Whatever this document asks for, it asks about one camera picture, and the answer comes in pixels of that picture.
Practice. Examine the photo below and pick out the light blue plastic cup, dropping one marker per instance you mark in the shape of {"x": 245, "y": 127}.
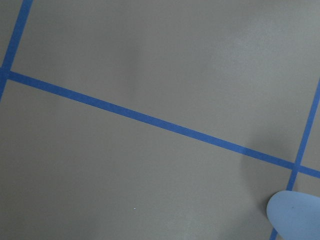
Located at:
{"x": 294, "y": 215}

